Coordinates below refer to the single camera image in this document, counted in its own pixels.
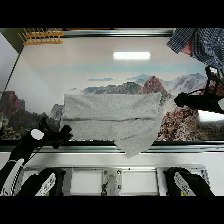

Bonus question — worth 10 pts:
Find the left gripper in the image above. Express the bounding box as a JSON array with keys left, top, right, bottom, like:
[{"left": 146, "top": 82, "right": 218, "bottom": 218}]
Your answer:
[{"left": 49, "top": 124, "right": 74, "bottom": 150}]

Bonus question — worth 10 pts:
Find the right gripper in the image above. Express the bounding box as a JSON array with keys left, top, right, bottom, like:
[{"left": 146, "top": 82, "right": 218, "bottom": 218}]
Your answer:
[{"left": 173, "top": 92, "right": 202, "bottom": 110}]

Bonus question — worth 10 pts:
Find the grey garment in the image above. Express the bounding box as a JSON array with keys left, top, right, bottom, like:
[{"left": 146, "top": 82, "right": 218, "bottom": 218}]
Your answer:
[{"left": 59, "top": 92, "right": 165, "bottom": 159}]

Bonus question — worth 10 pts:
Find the yellow wooden rack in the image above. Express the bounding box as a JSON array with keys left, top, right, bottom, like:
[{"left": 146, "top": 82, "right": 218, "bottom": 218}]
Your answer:
[{"left": 18, "top": 27, "right": 65, "bottom": 46}]

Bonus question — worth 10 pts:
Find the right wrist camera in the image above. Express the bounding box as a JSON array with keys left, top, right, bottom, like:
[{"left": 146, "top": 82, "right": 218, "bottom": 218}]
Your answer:
[{"left": 203, "top": 65, "right": 222, "bottom": 89}]

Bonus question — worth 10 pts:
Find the silver frame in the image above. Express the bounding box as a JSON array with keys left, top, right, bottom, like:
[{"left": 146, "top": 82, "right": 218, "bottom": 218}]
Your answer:
[{"left": 0, "top": 28, "right": 224, "bottom": 197}]

